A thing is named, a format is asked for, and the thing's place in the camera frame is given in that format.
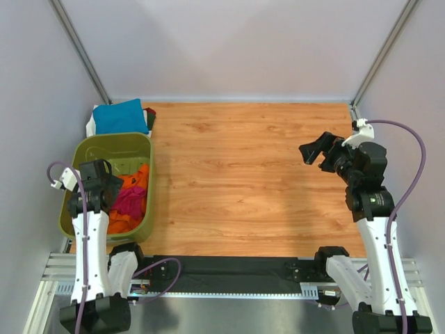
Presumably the black cloth strip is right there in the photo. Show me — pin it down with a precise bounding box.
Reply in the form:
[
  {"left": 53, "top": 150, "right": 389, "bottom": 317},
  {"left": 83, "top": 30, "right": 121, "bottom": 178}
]
[{"left": 170, "top": 266, "right": 300, "bottom": 294}]

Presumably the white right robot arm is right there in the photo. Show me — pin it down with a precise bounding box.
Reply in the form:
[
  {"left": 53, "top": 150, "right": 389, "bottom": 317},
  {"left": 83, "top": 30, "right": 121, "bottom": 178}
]
[{"left": 299, "top": 132, "right": 433, "bottom": 333}]

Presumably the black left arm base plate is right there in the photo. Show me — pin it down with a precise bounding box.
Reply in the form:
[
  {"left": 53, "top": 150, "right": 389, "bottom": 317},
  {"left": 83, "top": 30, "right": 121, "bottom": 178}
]
[{"left": 132, "top": 257, "right": 181, "bottom": 280}]

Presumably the folded dark red t shirt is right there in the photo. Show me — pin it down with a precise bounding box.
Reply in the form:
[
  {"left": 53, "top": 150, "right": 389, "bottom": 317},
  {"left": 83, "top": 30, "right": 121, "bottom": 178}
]
[{"left": 144, "top": 108, "right": 156, "bottom": 115}]

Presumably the aluminium front rail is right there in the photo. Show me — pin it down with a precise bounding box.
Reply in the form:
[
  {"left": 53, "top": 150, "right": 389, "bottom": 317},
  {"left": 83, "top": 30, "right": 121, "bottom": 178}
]
[{"left": 43, "top": 253, "right": 423, "bottom": 287}]

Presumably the slotted grey cable duct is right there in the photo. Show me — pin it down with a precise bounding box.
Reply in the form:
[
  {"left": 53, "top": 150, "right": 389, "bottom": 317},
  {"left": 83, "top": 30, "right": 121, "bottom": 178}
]
[{"left": 54, "top": 282, "right": 341, "bottom": 301}]

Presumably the olive green plastic basket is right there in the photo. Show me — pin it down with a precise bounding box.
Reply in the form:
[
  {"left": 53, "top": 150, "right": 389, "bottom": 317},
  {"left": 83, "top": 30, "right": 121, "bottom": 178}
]
[{"left": 72, "top": 132, "right": 156, "bottom": 243}]

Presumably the folded dark green t shirt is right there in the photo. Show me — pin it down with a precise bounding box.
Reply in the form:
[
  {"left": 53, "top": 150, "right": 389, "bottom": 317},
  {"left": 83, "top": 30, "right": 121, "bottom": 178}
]
[{"left": 147, "top": 112, "right": 156, "bottom": 131}]

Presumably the folded white t shirt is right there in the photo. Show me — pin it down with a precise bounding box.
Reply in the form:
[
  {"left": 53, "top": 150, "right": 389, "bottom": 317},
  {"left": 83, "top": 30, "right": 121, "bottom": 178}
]
[{"left": 86, "top": 116, "right": 96, "bottom": 138}]

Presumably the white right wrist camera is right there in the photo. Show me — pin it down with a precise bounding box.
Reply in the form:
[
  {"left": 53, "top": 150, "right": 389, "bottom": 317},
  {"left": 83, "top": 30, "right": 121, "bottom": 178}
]
[{"left": 341, "top": 118, "right": 374, "bottom": 149}]

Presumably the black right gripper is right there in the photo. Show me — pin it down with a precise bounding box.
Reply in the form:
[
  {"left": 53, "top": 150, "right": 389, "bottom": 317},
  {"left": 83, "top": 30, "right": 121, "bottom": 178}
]
[{"left": 298, "top": 132, "right": 357, "bottom": 186}]

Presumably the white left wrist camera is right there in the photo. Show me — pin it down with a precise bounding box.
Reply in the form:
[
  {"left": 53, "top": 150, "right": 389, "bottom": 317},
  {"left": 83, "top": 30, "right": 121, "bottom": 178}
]
[{"left": 51, "top": 168, "right": 80, "bottom": 191}]

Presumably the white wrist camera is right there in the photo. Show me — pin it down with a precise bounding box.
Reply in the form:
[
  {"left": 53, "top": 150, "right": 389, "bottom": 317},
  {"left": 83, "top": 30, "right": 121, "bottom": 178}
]
[
  {"left": 341, "top": 118, "right": 374, "bottom": 149},
  {"left": 51, "top": 168, "right": 80, "bottom": 191}
]

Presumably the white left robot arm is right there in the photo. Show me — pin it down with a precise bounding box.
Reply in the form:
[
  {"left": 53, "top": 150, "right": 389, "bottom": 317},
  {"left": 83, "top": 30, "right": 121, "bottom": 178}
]
[{"left": 52, "top": 159, "right": 147, "bottom": 333}]

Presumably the orange t shirt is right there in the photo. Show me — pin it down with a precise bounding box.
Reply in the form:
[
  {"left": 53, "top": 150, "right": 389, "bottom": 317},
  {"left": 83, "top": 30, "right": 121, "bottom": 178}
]
[{"left": 107, "top": 164, "right": 149, "bottom": 234}]

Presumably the left aluminium corner post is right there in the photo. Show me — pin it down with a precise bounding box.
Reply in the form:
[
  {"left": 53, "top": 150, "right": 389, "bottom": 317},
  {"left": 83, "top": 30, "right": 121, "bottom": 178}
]
[{"left": 49, "top": 0, "right": 112, "bottom": 104}]

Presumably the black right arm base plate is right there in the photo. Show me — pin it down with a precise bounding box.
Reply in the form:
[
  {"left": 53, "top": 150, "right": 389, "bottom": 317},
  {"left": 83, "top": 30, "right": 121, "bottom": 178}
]
[{"left": 284, "top": 258, "right": 332, "bottom": 283}]

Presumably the magenta pink t shirt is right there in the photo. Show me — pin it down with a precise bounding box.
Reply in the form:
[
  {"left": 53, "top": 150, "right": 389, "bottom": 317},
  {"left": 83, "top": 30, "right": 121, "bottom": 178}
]
[{"left": 111, "top": 186, "right": 147, "bottom": 220}]

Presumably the right aluminium corner post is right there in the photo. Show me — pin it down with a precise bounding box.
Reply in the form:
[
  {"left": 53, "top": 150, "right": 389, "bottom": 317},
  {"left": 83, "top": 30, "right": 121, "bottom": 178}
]
[{"left": 350, "top": 0, "right": 421, "bottom": 110}]

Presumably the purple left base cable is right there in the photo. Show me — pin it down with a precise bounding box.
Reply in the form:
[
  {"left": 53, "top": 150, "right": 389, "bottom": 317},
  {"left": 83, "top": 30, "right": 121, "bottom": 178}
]
[{"left": 128, "top": 257, "right": 182, "bottom": 305}]

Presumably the aluminium corner post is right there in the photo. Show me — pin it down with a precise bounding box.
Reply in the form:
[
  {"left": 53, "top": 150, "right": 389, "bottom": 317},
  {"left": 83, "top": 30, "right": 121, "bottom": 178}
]
[
  {"left": 49, "top": 0, "right": 112, "bottom": 104},
  {"left": 350, "top": 0, "right": 421, "bottom": 110}
]

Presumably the folded blue t shirt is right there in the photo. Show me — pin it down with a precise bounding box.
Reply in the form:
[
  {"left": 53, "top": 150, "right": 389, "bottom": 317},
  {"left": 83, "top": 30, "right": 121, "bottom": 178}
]
[{"left": 92, "top": 99, "right": 149, "bottom": 134}]

